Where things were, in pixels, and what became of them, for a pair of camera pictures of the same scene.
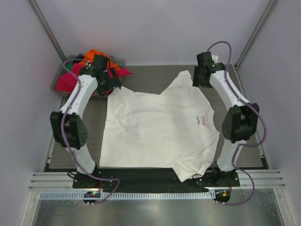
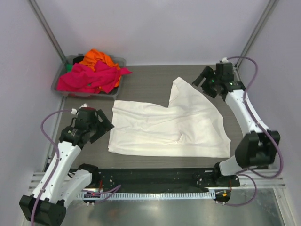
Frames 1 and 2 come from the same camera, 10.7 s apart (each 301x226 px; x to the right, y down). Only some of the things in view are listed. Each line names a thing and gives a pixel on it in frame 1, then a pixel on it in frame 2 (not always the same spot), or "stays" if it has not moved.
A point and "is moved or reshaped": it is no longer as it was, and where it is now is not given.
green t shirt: (69, 66) stays
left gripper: (114, 83) -> (104, 125)
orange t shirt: (89, 57) stays
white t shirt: (176, 130) is moved or reshaped
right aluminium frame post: (255, 34) stays
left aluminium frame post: (47, 29) stays
